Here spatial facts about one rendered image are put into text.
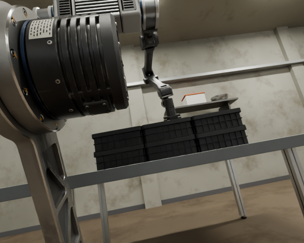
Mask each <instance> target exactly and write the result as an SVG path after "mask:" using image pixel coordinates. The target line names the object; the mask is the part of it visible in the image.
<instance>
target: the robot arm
mask: <svg viewBox="0 0 304 243"><path fill-rule="evenodd" d="M156 31H158V28H157V29H149V30H143V27H142V25H141V33H142V35H140V36H139V40H140V46H141V49H142V51H143V50H145V54H144V67H143V68H142V71H143V75H144V79H143V81H144V83H145V84H149V85H151V86H153V87H154V88H155V89H156V90H157V93H158V96H159V97H160V99H161V100H162V102H161V105H162V107H164V108H165V109H166V114H167V116H165V117H164V121H167V120H174V119H179V118H181V117H180V114H179V113H178V114H176V112H175V107H174V103H173V99H172V98H169V96H172V95H173V91H172V88H171V87H170V86H169V85H168V84H165V83H162V82H160V81H159V79H158V76H157V75H154V72H153V70H152V57H153V51H154V49H155V47H157V45H158V44H159V38H158V35H157V32H156ZM178 116H179V117H178Z"/></svg>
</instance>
